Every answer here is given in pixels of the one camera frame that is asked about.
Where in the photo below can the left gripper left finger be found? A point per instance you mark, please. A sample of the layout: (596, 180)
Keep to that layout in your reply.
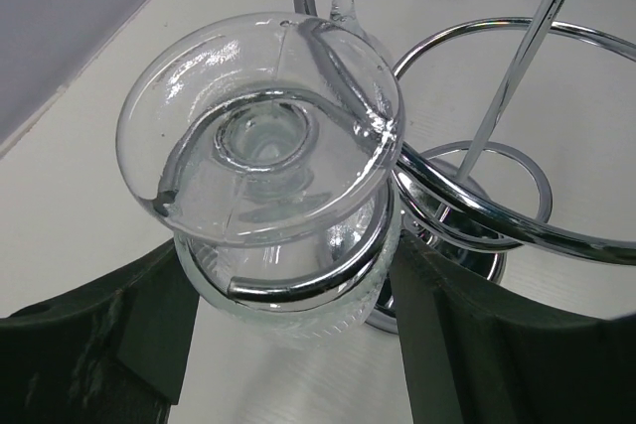
(114, 350)

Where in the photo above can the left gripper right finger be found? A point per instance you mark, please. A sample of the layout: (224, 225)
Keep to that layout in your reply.
(475, 352)

